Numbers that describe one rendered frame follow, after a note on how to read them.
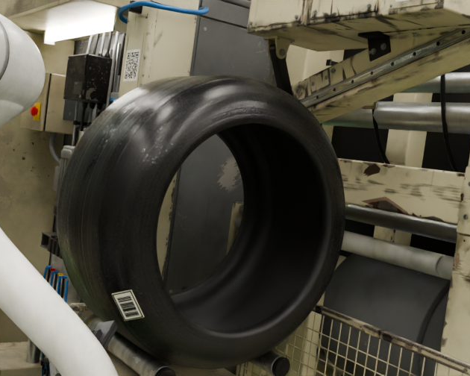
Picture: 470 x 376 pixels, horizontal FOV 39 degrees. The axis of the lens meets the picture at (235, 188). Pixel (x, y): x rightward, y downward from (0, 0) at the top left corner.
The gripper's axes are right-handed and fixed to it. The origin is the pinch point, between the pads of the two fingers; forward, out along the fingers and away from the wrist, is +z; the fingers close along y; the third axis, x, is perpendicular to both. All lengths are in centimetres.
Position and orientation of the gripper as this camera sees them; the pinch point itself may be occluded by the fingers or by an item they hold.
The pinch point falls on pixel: (101, 337)
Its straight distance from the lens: 111.6
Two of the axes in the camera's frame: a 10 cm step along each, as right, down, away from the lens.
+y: 2.9, 9.0, 3.3
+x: 9.4, -2.1, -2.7
